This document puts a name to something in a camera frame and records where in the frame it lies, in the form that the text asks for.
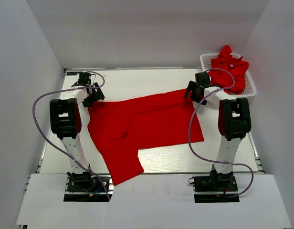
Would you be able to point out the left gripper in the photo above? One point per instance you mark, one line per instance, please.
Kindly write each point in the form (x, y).
(95, 96)

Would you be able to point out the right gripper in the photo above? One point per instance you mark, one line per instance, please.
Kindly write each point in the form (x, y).
(195, 91)

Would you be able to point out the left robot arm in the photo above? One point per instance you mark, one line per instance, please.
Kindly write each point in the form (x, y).
(66, 120)

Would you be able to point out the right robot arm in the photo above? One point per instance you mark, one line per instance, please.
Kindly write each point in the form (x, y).
(234, 122)

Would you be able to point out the white plastic basket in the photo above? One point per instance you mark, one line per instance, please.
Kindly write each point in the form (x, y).
(249, 90)

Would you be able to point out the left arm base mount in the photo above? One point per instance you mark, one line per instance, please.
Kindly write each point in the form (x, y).
(88, 188)

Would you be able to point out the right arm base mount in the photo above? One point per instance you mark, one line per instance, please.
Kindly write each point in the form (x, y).
(206, 192)

